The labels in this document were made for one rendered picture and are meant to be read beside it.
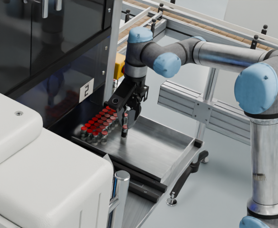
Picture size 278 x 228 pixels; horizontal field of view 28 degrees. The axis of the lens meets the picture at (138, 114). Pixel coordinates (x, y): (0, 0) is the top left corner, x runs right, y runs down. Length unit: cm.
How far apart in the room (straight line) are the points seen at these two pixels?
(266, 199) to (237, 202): 159
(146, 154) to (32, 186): 117
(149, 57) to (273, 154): 48
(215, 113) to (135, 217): 127
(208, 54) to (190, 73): 247
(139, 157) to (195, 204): 122
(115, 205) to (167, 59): 84
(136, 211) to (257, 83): 56
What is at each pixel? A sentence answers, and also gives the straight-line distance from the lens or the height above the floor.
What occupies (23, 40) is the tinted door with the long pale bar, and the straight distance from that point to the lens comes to 155.
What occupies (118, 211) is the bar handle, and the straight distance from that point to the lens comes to 95.
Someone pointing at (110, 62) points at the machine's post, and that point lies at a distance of 204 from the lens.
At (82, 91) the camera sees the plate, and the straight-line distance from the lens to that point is 191.
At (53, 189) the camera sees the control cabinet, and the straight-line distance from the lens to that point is 77.
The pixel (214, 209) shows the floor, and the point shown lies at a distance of 308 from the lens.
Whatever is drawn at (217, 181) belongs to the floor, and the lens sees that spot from 326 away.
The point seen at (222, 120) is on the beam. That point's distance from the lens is 288.
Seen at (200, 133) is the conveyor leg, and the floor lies 35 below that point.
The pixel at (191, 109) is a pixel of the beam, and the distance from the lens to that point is 291.
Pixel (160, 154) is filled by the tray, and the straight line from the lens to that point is 193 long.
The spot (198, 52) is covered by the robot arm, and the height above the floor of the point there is 127.
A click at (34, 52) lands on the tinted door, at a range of 161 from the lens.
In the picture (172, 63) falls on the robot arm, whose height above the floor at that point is 125.
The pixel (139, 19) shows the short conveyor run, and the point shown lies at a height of 93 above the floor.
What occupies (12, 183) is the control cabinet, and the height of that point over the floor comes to 155.
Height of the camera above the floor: 207
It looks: 35 degrees down
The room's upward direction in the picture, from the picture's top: 9 degrees clockwise
